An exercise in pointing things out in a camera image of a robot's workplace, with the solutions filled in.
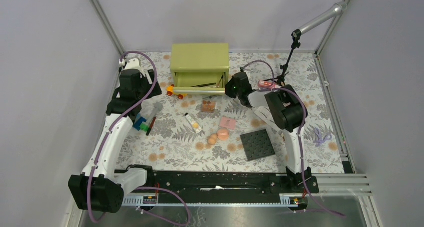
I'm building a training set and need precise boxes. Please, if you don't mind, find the black makeup brush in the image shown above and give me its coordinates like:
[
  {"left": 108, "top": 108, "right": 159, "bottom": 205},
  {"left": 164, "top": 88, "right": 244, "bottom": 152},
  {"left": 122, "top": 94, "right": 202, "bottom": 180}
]
[{"left": 191, "top": 82, "right": 217, "bottom": 88}]

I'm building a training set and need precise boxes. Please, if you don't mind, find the orange beauty blender sponge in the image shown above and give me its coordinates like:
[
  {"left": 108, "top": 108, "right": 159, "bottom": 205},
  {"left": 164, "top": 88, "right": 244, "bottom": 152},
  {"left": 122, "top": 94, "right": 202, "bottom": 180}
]
[{"left": 207, "top": 133, "right": 218, "bottom": 146}]

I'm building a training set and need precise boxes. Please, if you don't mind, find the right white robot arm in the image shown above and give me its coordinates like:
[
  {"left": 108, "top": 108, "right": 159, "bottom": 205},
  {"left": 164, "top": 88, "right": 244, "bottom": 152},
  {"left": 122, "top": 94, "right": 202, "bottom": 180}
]
[{"left": 225, "top": 72, "right": 312, "bottom": 193}]

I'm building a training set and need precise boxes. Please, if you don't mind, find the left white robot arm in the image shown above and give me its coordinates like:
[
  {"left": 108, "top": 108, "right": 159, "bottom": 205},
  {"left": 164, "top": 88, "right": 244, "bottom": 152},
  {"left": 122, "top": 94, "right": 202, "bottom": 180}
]
[{"left": 68, "top": 69, "right": 162, "bottom": 213}]

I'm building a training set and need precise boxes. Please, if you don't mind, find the pink lotion bottle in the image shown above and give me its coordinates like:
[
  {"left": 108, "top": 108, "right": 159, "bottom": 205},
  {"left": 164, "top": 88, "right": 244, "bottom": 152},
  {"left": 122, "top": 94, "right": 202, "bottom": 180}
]
[{"left": 257, "top": 80, "right": 281, "bottom": 89}]

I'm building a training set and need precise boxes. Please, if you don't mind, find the yellow toy car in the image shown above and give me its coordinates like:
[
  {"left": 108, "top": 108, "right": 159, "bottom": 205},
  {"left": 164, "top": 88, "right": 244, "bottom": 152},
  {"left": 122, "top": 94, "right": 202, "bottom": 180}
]
[{"left": 166, "top": 84, "right": 187, "bottom": 100}]

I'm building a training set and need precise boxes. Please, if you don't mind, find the white eyebrow stencil card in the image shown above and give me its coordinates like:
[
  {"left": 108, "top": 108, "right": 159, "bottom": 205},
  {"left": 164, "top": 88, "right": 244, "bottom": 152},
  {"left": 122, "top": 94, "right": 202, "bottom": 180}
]
[{"left": 254, "top": 106, "right": 275, "bottom": 127}]

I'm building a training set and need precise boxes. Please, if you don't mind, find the red brown eyeliner pencil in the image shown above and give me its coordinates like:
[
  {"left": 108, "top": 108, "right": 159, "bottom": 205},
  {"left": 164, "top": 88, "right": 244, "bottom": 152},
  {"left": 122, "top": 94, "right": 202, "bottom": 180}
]
[{"left": 146, "top": 117, "right": 157, "bottom": 136}]

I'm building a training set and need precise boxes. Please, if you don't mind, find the pink square compact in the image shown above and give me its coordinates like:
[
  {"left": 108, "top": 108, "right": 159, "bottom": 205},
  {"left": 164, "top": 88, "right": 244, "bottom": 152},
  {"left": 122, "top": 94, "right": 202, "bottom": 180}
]
[{"left": 219, "top": 116, "right": 237, "bottom": 130}]

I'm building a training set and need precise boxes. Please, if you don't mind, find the blue toy brick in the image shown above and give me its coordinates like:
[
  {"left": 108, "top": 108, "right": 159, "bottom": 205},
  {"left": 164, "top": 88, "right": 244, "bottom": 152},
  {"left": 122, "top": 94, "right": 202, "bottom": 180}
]
[{"left": 133, "top": 117, "right": 146, "bottom": 131}]

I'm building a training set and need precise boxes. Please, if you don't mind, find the green toy brick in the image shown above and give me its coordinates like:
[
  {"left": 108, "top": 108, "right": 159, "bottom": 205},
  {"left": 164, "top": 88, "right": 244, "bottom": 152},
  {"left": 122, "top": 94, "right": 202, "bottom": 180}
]
[{"left": 139, "top": 123, "right": 150, "bottom": 132}]

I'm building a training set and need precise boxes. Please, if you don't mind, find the green drawer cabinet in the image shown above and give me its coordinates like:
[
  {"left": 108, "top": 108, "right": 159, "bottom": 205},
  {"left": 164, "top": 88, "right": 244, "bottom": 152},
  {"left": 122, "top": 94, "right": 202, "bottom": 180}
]
[{"left": 170, "top": 43, "right": 230, "bottom": 96}]

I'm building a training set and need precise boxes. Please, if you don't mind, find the white cream tube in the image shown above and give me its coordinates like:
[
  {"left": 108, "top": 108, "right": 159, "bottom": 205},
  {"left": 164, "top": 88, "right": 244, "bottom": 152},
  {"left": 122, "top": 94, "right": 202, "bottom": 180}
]
[{"left": 184, "top": 113, "right": 203, "bottom": 134}]

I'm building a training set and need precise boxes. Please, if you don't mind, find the black perforated square plate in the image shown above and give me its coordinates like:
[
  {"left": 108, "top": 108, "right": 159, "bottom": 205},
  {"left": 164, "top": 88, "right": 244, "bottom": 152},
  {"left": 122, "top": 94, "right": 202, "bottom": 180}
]
[{"left": 240, "top": 129, "right": 276, "bottom": 161}]

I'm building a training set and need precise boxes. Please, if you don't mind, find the black tripod stand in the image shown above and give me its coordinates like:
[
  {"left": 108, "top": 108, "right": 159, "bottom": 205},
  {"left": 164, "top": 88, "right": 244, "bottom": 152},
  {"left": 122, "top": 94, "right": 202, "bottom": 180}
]
[{"left": 272, "top": 29, "right": 302, "bottom": 86}]

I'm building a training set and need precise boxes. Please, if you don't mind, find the silver metal pole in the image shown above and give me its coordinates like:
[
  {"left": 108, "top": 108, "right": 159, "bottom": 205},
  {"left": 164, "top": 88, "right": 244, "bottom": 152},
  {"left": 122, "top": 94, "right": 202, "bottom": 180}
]
[{"left": 292, "top": 1, "right": 348, "bottom": 38}]

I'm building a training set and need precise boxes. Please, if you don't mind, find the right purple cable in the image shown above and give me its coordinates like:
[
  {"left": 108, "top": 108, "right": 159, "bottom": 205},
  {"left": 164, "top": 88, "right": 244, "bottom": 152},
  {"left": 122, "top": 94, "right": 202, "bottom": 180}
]
[{"left": 240, "top": 60, "right": 347, "bottom": 219}]

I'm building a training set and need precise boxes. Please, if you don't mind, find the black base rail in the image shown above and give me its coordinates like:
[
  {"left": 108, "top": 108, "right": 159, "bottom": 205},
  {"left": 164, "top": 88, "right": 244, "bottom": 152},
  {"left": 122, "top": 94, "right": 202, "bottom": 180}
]
[{"left": 114, "top": 167, "right": 320, "bottom": 200}]

